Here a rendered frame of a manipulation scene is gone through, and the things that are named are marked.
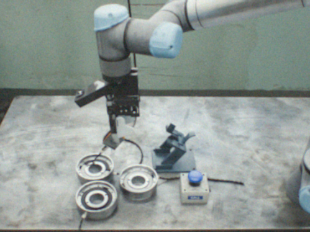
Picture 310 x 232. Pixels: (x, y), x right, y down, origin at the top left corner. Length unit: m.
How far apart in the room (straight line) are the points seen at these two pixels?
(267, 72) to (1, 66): 1.86
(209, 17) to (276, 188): 0.52
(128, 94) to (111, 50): 0.13
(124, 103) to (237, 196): 0.40
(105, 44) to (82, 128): 0.49
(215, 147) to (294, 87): 1.80
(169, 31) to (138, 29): 0.07
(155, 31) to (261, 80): 2.09
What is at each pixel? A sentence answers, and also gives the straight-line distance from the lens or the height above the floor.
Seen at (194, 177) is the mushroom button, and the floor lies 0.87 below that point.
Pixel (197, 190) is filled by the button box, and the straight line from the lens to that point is 1.01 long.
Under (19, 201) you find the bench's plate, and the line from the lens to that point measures 1.08.
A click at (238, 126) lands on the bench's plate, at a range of 1.31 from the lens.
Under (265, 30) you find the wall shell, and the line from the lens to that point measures 2.65.
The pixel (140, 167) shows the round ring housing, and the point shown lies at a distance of 1.07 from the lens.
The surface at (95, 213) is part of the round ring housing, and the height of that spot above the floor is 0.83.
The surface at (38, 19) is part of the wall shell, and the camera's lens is 2.60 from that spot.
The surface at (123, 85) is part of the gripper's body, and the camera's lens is 0.92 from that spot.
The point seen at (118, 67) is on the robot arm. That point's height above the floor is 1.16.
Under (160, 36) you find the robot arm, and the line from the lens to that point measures 0.79.
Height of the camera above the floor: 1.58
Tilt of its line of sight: 37 degrees down
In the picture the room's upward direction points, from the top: 2 degrees clockwise
